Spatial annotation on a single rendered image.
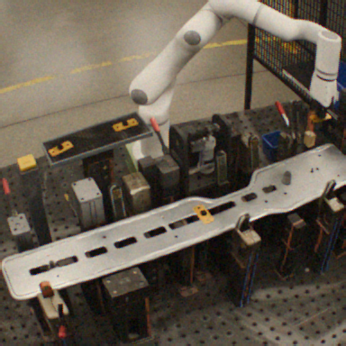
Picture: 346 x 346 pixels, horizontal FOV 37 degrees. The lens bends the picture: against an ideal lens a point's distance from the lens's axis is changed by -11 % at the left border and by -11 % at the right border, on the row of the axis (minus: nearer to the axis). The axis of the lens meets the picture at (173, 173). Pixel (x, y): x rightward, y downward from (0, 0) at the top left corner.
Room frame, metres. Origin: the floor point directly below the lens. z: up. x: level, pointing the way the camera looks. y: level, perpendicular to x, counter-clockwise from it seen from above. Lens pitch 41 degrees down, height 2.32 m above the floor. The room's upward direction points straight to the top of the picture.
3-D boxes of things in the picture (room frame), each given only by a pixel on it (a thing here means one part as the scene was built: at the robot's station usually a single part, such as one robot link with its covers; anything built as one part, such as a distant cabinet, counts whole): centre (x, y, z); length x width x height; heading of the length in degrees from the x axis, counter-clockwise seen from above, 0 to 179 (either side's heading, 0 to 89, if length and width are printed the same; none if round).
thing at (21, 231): (1.19, 0.50, 0.88); 0.11 x 0.10 x 0.36; 27
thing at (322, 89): (1.52, -0.51, 1.38); 0.10 x 0.07 x 0.11; 27
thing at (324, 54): (1.52, -0.51, 1.53); 0.09 x 0.08 x 0.13; 155
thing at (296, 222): (1.28, -0.42, 0.84); 0.11 x 0.08 x 0.29; 27
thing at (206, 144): (1.54, -0.09, 0.94); 0.18 x 0.13 x 0.49; 117
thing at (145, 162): (1.46, 0.08, 0.90); 0.05 x 0.05 x 0.40; 27
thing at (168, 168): (1.47, 0.02, 0.89); 0.13 x 0.11 x 0.38; 27
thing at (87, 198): (1.31, 0.27, 0.90); 0.13 x 0.10 x 0.41; 27
